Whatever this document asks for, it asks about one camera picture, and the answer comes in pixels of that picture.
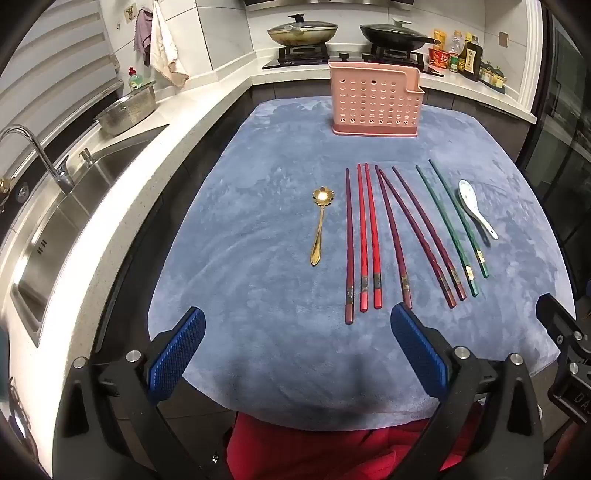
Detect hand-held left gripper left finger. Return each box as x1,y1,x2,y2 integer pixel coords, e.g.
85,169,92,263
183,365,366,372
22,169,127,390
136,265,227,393
53,306,232,480

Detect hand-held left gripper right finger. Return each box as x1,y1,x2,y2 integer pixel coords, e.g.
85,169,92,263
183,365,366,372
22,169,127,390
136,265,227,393
390,303,546,480

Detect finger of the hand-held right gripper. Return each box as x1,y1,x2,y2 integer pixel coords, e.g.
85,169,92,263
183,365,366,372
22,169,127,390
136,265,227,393
536,293,591,372

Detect green chopstick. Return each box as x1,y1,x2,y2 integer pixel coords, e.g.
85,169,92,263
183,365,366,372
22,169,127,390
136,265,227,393
416,165,479,297
428,159,490,279

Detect red chopstick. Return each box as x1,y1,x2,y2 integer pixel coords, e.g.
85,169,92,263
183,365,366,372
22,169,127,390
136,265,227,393
356,164,369,312
364,163,383,310

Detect pink perforated utensil holder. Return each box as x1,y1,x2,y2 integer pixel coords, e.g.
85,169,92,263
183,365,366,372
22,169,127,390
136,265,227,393
329,61,426,138

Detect maroon chopstick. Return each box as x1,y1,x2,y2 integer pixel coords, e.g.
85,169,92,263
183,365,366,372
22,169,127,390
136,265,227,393
378,168,457,309
392,166,467,301
374,165,413,309

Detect dark purple chopstick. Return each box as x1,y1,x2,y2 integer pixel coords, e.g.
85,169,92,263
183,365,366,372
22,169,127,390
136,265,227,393
345,168,355,325

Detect person's red clothing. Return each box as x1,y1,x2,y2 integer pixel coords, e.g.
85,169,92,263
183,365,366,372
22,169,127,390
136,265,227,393
224,411,481,480

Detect gold flower-shaped spoon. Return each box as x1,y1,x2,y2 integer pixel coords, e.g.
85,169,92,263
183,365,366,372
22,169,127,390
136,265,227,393
310,186,334,267

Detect blue-grey plush mat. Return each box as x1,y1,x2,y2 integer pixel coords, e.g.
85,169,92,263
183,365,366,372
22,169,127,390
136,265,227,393
148,98,578,425

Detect white ceramic spoon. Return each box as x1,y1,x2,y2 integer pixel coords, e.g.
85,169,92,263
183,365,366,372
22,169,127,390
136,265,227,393
458,179,499,240

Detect stainless steel sink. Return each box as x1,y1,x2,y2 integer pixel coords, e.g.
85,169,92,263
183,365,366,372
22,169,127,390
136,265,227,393
9,124,171,349

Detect glass sliding door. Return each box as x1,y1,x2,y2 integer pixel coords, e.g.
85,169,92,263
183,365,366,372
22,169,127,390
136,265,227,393
515,0,591,296

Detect chrome faucet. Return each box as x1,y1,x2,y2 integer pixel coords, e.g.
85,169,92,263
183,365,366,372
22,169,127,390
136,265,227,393
0,126,75,195

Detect spice jar rack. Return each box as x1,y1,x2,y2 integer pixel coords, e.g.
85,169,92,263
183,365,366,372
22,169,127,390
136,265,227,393
479,62,507,90

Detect dark soy sauce bottle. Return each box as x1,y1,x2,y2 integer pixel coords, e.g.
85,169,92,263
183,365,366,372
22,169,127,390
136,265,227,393
459,37,484,77

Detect white hanging towel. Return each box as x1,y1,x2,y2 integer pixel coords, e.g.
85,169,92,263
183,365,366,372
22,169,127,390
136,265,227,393
148,2,190,88

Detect black gas stove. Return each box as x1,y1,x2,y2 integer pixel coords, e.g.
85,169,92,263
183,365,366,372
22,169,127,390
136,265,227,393
262,44,445,77

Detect white window blinds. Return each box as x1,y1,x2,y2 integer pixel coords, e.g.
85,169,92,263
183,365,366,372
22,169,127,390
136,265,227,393
0,0,122,153

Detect black wok with lid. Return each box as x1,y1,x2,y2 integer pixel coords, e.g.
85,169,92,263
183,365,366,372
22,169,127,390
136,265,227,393
359,18,441,52

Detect purple hanging cloth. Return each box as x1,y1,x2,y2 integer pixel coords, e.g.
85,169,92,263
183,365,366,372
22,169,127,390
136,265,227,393
134,8,154,54

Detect beige wok with lid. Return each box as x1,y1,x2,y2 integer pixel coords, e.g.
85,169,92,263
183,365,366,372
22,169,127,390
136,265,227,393
267,12,339,48

